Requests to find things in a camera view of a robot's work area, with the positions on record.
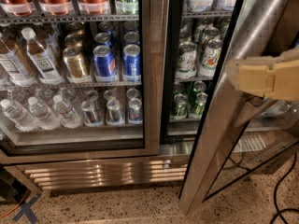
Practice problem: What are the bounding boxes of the left water bottle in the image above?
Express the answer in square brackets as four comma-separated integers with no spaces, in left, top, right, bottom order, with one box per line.
[1,99,39,132]

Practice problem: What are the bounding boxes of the fridge glass door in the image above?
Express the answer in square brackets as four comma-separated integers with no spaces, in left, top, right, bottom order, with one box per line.
[0,0,169,169]
[179,0,299,215]

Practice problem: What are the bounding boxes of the water bottle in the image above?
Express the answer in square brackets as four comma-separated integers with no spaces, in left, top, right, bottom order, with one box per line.
[1,99,39,132]
[53,95,82,129]
[28,96,61,130]

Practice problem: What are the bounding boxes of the middle water bottle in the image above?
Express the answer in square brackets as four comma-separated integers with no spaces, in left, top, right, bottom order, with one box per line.
[28,96,61,130]

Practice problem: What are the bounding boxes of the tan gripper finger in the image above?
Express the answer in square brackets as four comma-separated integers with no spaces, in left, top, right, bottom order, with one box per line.
[225,49,299,101]

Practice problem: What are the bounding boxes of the gold soda can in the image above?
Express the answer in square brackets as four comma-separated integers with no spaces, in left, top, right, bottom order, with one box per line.
[63,47,92,84]

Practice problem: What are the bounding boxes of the front 7up can left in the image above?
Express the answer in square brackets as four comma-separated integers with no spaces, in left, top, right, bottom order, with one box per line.
[176,42,196,79]

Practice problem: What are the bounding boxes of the front right blue Pepsi can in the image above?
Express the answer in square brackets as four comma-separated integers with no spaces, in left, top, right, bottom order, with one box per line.
[122,44,141,80]

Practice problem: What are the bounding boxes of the black floor cable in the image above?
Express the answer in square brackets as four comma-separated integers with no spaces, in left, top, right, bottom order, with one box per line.
[269,152,299,224]

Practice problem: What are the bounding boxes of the right water bottle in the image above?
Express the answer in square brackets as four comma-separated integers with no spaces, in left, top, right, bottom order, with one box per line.
[53,95,82,129]

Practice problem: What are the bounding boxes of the front left blue Pepsi can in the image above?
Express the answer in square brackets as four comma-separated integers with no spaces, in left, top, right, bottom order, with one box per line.
[93,45,118,82]

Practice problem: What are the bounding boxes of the green soda can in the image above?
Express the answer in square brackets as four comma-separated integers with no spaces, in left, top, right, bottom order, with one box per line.
[171,93,187,119]

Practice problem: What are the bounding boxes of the tea bottle white cap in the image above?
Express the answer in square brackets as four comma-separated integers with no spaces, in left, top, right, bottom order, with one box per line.
[21,27,63,85]

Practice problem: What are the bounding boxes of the orange floor cable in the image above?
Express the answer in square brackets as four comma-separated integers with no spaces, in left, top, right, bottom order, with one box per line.
[0,189,32,219]

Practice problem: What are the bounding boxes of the blue pepsi can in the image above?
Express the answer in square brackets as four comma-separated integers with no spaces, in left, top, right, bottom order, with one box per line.
[122,44,141,80]
[93,45,118,82]

